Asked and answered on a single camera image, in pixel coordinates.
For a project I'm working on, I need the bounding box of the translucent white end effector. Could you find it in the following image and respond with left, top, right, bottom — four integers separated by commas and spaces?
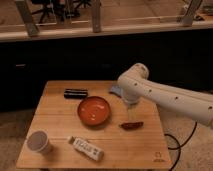
126, 104, 136, 121

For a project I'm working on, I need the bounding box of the orange ceramic bowl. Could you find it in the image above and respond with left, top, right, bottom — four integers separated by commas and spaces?
77, 96, 111, 126

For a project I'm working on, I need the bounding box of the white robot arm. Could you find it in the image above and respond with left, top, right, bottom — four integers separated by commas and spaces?
117, 63, 213, 129

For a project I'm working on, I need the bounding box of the dark red chili pepper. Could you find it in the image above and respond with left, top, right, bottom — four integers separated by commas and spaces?
119, 122, 143, 130

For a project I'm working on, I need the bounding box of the white tube with label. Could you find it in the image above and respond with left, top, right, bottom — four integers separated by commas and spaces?
68, 137, 104, 161

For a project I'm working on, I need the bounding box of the white paper cup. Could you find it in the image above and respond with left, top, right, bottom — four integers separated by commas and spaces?
27, 131, 53, 155

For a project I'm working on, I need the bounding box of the black office chair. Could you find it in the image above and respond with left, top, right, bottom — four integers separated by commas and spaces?
30, 0, 91, 24

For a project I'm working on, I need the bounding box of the black cable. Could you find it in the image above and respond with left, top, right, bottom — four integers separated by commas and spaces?
164, 121, 198, 171

